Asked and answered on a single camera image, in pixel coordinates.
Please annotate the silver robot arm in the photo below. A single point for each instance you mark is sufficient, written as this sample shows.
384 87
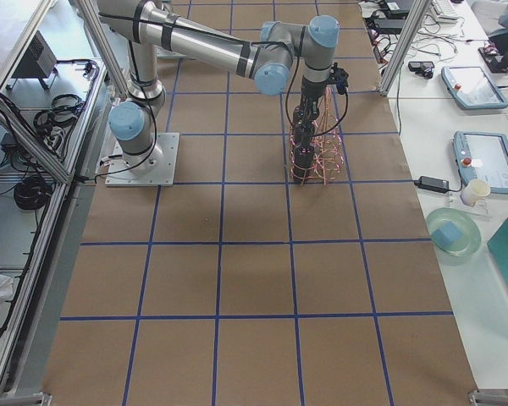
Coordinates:
133 122
266 62

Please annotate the green bowl with sponge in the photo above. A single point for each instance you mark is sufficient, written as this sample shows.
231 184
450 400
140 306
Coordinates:
453 231

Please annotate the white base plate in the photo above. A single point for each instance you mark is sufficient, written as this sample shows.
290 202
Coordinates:
155 169

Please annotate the copper wire wine basket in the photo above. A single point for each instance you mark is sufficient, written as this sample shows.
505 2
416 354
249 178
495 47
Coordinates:
328 161

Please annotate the dark wine bottle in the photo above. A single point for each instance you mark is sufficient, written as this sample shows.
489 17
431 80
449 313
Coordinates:
303 133
297 120

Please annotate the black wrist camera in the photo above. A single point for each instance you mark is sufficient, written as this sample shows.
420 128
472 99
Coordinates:
339 77

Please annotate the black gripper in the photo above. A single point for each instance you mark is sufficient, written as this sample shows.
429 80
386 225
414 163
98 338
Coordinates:
308 91

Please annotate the blue teach pendant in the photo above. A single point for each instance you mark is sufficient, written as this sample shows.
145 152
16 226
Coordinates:
483 156
473 88

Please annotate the black power adapter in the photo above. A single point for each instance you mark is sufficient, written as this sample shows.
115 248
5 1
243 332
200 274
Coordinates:
437 185

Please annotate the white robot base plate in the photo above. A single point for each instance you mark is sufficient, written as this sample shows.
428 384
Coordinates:
167 54

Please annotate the white paper cup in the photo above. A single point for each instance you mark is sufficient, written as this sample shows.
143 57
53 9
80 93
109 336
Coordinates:
476 190

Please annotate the aluminium frame post left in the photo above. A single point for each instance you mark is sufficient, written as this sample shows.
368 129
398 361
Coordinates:
407 35

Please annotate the grey metal box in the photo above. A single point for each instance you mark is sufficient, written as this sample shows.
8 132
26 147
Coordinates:
38 62

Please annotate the blue teach pendant lower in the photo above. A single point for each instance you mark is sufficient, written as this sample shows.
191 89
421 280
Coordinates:
483 156

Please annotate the dark wine bottle in basket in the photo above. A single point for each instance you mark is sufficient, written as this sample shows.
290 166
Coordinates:
297 120

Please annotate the blue teach pendant upper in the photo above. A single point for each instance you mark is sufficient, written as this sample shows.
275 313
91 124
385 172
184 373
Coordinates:
473 88

